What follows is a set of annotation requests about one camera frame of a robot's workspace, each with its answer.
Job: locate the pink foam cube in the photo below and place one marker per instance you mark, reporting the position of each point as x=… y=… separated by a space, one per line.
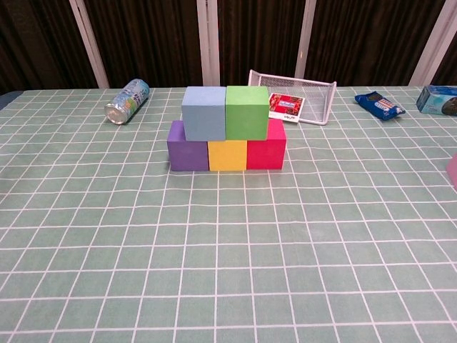
x=453 y=169

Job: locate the dark blue table pad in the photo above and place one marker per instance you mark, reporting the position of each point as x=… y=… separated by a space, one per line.
x=7 y=99

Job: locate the light blue drink can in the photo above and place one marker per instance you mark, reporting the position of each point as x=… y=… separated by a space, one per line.
x=128 y=100

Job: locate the white metal frame post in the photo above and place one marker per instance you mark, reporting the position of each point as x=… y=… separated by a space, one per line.
x=304 y=43
x=209 y=43
x=433 y=43
x=89 y=44

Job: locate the green foam cube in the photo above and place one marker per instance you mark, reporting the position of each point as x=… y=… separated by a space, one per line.
x=246 y=114

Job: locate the long blue cookie box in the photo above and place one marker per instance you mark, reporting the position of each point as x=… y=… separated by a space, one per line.
x=437 y=101

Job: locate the yellow foam cube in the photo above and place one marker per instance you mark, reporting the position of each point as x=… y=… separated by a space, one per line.
x=227 y=155

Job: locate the light blue foam cube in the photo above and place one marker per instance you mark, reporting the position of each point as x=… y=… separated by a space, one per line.
x=203 y=114

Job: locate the purple foam cube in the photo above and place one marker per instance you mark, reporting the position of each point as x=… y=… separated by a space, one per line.
x=187 y=155

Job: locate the small blue cookie packet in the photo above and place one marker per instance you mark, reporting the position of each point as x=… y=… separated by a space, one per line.
x=380 y=106

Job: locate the red foam cube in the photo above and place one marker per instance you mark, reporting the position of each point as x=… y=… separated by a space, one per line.
x=266 y=153

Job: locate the red snack packet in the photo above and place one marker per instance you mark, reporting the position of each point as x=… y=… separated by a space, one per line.
x=287 y=107

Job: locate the green checked tablecloth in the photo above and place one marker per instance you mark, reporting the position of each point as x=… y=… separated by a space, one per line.
x=228 y=250

